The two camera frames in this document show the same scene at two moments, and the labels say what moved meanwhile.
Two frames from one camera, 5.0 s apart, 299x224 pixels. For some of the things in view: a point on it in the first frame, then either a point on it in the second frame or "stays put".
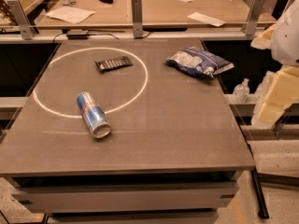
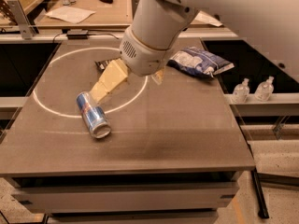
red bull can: [93, 116] stays put
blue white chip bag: [192, 59] stays put
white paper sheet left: [70, 14] stays put
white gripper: [287, 39] → [141, 57]
